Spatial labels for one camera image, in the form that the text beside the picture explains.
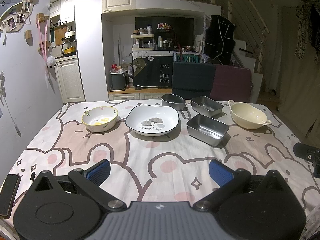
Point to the grey trash bin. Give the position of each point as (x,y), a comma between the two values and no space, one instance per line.
(118,80)

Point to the cream two-handled bowl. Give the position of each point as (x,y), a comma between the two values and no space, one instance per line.
(247,116)

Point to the bear print tablecloth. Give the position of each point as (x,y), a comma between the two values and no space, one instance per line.
(173,167)

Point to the black hanging jacket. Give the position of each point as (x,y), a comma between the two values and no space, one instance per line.
(219,42)

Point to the rectangular steel tin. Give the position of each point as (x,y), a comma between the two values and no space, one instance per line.
(206,106)
(207,129)

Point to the round steel pan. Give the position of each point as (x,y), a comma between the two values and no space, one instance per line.
(174,101)

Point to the yellow-rimmed lemon bowl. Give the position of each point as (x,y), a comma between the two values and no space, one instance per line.
(100,119)

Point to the black smartphone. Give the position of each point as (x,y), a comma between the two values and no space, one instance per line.
(8,194)

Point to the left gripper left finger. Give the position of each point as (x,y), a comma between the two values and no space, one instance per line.
(87,183)

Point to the black marker pen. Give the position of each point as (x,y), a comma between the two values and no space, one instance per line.
(32,177)

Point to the white shelf rack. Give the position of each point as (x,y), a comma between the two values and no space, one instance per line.
(142,42)

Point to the wooden low drawer bench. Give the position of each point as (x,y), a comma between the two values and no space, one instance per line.
(131,93)

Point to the black have-a-nice-day cabinet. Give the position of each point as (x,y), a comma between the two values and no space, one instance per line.
(152,68)

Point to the white square leaf plate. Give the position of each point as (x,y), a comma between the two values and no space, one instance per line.
(152,121)

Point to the white kitchen cabinet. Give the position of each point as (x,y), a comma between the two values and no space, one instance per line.
(69,79)

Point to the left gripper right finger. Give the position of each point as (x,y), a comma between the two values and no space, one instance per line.
(231,182)

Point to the dark blue cushion chair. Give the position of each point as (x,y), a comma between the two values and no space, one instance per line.
(191,80)

